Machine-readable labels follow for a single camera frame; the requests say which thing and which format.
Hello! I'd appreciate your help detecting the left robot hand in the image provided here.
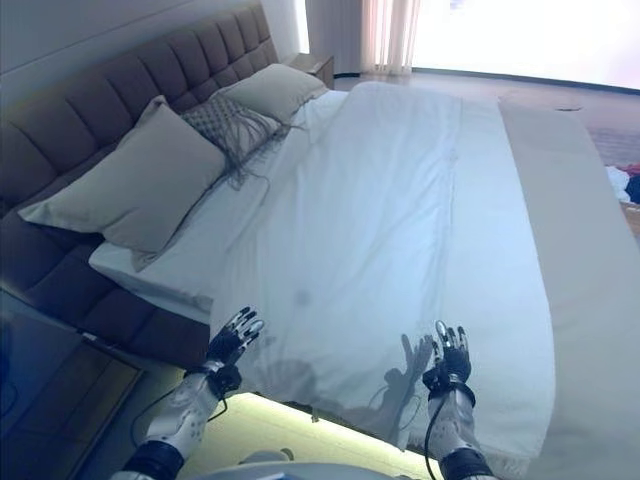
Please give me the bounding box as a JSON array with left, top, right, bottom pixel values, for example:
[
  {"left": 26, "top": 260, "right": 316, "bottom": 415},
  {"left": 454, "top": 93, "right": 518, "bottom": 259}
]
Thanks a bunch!
[{"left": 205, "top": 305, "right": 265, "bottom": 374}]

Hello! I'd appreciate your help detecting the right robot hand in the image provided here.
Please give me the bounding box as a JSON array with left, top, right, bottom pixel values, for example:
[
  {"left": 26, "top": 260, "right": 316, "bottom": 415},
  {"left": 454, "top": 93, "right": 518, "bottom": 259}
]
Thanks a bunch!
[{"left": 422, "top": 319, "right": 473, "bottom": 397}]

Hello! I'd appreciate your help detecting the white duvet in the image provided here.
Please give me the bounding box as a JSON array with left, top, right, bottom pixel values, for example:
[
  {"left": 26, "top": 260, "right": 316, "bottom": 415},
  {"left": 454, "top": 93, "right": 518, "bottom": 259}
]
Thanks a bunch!
[{"left": 209, "top": 81, "right": 464, "bottom": 449}]

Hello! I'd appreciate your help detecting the white bed sheet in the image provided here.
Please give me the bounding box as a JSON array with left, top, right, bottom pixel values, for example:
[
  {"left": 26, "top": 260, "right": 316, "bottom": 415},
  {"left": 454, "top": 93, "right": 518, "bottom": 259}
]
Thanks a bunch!
[{"left": 87, "top": 88, "right": 352, "bottom": 315}]

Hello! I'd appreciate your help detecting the silver left robot leg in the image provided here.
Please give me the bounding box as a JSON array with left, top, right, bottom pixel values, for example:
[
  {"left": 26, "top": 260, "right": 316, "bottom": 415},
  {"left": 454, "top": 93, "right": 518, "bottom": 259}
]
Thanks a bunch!
[{"left": 243, "top": 448, "right": 297, "bottom": 469}]

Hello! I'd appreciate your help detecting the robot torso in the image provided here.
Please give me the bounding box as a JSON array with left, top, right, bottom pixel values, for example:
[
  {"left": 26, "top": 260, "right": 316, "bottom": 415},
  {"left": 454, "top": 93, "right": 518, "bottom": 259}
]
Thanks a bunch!
[{"left": 203, "top": 458, "right": 442, "bottom": 480}]

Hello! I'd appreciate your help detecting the dark glass-topped nightstand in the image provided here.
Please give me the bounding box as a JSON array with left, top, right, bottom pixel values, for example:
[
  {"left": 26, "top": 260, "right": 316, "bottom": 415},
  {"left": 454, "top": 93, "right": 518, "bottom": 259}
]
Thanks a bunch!
[{"left": 0, "top": 288, "right": 147, "bottom": 454}]

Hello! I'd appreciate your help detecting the large beige pillow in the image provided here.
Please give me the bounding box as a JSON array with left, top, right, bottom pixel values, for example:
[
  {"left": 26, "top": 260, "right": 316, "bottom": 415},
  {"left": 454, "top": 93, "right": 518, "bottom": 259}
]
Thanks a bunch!
[
  {"left": 216, "top": 62, "right": 330, "bottom": 125},
  {"left": 17, "top": 94, "right": 228, "bottom": 255}
]

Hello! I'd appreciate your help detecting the grey fringed macrame cushion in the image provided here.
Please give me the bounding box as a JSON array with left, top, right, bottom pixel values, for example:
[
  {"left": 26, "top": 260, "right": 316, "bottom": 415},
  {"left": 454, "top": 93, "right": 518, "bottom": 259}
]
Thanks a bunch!
[{"left": 178, "top": 92, "right": 307, "bottom": 195}]

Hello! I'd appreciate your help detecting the white garment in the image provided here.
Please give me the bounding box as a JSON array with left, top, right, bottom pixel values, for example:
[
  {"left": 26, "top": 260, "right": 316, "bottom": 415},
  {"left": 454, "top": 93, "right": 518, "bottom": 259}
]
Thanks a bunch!
[{"left": 604, "top": 166, "right": 632, "bottom": 202}]

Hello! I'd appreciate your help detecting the black garment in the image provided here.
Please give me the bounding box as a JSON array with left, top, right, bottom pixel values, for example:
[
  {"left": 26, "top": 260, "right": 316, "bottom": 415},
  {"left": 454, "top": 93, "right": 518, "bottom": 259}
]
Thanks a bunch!
[{"left": 621, "top": 172, "right": 640, "bottom": 205}]

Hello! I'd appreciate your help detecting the grey textured rug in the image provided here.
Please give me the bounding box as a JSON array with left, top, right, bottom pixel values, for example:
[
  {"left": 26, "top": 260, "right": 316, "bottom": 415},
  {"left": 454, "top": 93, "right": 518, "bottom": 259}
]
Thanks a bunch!
[{"left": 584, "top": 122, "right": 640, "bottom": 171}]

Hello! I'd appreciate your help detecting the brown tufted headboard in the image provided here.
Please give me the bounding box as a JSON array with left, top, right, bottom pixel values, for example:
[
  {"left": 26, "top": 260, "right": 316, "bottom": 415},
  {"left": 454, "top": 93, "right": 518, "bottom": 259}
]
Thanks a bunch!
[{"left": 0, "top": 0, "right": 282, "bottom": 219}]

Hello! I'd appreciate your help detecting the wooden nightstand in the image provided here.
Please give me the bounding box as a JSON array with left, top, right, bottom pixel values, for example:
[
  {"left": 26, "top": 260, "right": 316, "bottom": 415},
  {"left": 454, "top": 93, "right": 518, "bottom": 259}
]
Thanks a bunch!
[{"left": 281, "top": 51, "right": 336, "bottom": 90}]

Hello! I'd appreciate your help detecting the sheer beige curtain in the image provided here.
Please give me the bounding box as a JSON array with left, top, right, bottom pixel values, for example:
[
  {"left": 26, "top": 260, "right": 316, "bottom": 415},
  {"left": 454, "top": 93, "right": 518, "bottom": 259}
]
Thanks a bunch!
[{"left": 303, "top": 0, "right": 425, "bottom": 77}]

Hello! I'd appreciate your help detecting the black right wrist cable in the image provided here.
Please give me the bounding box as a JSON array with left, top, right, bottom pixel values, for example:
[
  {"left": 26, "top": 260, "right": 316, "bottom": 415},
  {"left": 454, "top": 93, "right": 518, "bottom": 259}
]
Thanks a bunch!
[{"left": 422, "top": 393, "right": 447, "bottom": 475}]

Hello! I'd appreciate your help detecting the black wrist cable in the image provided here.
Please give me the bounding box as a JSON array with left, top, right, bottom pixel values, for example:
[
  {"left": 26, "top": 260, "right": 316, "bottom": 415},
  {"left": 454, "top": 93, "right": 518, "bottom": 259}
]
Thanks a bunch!
[
  {"left": 129, "top": 388, "right": 232, "bottom": 454},
  {"left": 422, "top": 393, "right": 447, "bottom": 475}
]

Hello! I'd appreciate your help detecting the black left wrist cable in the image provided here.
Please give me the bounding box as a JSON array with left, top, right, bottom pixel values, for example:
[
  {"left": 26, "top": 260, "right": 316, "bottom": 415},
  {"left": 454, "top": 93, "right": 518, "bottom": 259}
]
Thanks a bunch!
[{"left": 129, "top": 388, "right": 232, "bottom": 454}]

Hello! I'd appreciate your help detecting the brown upholstered bed frame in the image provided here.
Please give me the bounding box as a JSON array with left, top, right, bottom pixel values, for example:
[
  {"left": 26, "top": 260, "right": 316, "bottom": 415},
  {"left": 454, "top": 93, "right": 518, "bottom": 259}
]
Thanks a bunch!
[{"left": 0, "top": 199, "right": 217, "bottom": 367}]

